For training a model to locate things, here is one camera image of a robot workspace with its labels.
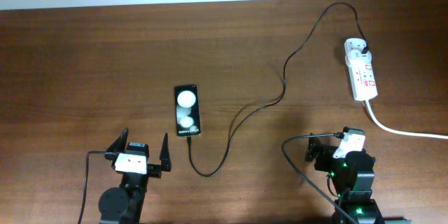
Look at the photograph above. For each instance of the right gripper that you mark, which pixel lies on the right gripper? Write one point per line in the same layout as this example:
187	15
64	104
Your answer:
326	152

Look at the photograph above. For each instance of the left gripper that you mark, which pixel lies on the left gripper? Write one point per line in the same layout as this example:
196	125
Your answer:
155	169

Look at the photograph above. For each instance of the black Samsung Galaxy smartphone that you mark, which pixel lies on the black Samsung Galaxy smartphone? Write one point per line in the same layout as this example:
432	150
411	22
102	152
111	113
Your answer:
187	110

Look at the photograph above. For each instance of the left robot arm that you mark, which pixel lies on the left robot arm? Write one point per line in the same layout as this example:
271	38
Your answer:
124	203

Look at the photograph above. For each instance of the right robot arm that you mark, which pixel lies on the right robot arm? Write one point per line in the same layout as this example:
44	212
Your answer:
350	171

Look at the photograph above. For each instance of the white USB charger plug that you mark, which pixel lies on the white USB charger plug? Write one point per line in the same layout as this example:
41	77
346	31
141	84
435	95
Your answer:
355	47

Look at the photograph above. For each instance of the white power strip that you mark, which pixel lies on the white power strip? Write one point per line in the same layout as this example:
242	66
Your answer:
361	75

